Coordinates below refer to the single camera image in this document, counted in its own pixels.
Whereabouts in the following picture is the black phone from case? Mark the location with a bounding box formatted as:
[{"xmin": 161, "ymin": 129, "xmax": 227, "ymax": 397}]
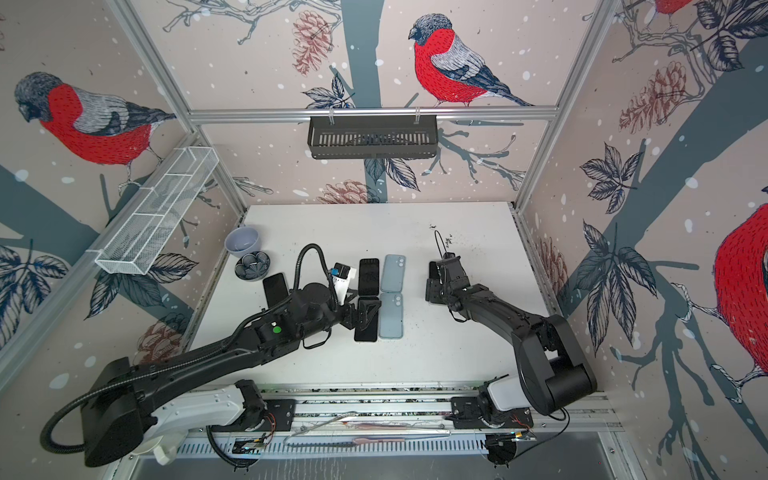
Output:
[{"xmin": 354, "ymin": 297, "xmax": 381, "ymax": 343}]

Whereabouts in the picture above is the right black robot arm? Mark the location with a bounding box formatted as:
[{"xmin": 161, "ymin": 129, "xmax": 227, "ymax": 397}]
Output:
[{"xmin": 425, "ymin": 252, "xmax": 598, "ymax": 415}]

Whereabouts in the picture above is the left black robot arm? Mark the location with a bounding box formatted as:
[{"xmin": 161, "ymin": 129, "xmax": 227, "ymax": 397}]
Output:
[{"xmin": 39, "ymin": 267, "xmax": 381, "ymax": 467}]

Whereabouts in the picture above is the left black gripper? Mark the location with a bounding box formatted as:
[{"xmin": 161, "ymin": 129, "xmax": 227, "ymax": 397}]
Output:
[{"xmin": 300, "ymin": 287, "xmax": 383, "ymax": 341}]

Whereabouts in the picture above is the light blue phone case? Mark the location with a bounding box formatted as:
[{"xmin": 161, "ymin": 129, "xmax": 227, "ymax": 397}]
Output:
[{"xmin": 378, "ymin": 292, "xmax": 404, "ymax": 339}]

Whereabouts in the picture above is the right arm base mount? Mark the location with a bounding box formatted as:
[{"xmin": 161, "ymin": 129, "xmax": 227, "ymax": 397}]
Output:
[{"xmin": 445, "ymin": 396, "xmax": 534, "ymax": 430}]

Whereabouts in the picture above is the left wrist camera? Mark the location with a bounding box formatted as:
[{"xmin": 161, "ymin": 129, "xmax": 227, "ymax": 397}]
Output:
[{"xmin": 331, "ymin": 262, "xmax": 357, "ymax": 305}]

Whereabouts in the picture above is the dark grey flower dish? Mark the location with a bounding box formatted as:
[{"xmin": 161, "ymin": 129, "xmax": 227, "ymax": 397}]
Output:
[{"xmin": 235, "ymin": 251, "xmax": 271, "ymax": 281}]

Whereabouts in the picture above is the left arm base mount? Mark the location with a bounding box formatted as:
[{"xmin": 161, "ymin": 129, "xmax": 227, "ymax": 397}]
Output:
[{"xmin": 212, "ymin": 399, "xmax": 297, "ymax": 433}]

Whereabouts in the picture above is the lavender bowl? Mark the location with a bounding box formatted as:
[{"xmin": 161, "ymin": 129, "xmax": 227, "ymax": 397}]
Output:
[{"xmin": 224, "ymin": 226, "xmax": 261, "ymax": 258}]

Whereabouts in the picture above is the black wire wall basket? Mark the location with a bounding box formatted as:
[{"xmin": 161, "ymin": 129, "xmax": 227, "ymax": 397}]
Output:
[{"xmin": 307, "ymin": 115, "xmax": 439, "ymax": 160}]

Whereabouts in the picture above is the aluminium front rail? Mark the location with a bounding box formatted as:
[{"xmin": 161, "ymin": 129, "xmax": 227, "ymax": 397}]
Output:
[{"xmin": 177, "ymin": 383, "xmax": 624, "ymax": 460}]

